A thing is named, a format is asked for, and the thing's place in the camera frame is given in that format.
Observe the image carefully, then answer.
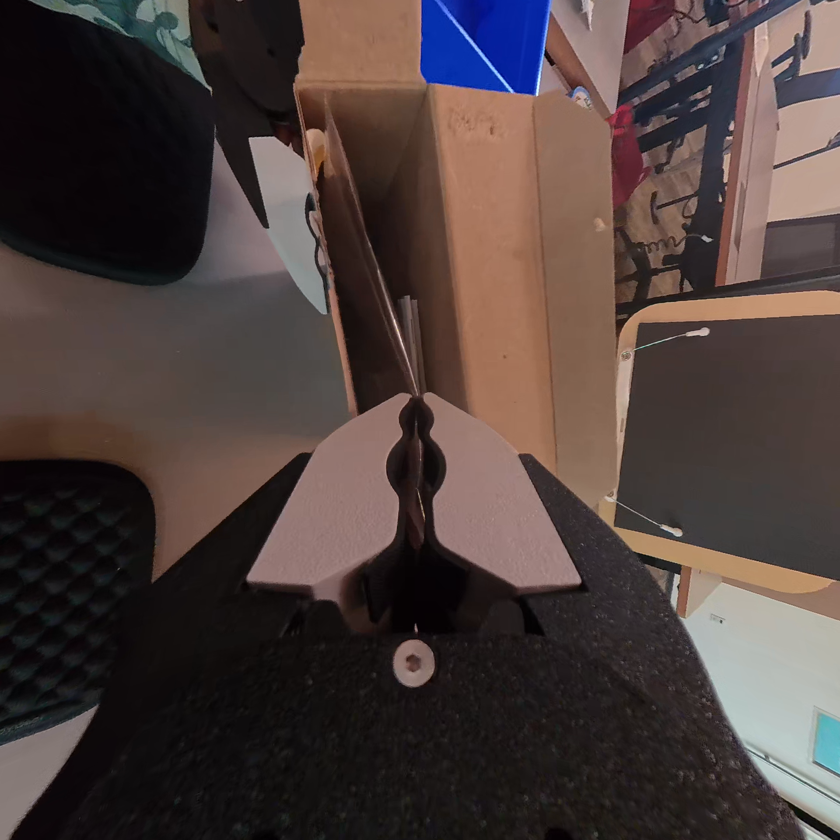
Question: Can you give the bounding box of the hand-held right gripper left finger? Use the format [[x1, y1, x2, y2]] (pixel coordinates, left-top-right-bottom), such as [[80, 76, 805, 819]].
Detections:
[[246, 392, 421, 605]]

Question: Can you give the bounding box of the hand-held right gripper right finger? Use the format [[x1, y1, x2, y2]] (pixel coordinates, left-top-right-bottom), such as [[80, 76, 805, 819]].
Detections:
[[420, 392, 583, 598]]

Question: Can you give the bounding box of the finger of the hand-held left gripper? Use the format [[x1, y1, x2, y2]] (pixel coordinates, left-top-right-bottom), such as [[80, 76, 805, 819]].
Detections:
[[248, 134, 331, 316]]

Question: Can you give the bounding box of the clear plastic bag of bricks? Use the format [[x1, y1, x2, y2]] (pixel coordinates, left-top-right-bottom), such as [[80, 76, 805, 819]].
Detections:
[[322, 98, 427, 546]]

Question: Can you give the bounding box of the yellow lego set box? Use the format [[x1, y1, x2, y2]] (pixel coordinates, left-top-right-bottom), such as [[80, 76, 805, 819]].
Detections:
[[292, 77, 619, 490]]

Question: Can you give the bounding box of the lego instruction booklet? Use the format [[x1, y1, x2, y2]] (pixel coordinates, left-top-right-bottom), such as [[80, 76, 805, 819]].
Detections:
[[394, 294, 429, 395]]

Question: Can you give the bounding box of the blue plastic bin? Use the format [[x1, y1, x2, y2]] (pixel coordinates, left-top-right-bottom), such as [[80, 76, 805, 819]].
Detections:
[[420, 0, 553, 96]]

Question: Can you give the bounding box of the black honeycomb armrest pad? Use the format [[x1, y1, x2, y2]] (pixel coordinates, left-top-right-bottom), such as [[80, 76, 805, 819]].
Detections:
[[0, 459, 156, 746]]

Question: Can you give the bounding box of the red bag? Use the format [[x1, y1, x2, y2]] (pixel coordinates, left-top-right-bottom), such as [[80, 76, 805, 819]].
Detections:
[[605, 105, 654, 211]]

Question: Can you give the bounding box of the wooden desk with black legs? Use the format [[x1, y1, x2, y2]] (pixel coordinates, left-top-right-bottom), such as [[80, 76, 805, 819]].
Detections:
[[620, 0, 840, 290]]

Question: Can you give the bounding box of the tablet with pale frame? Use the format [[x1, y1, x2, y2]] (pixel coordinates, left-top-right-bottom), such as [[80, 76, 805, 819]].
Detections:
[[602, 289, 840, 595]]

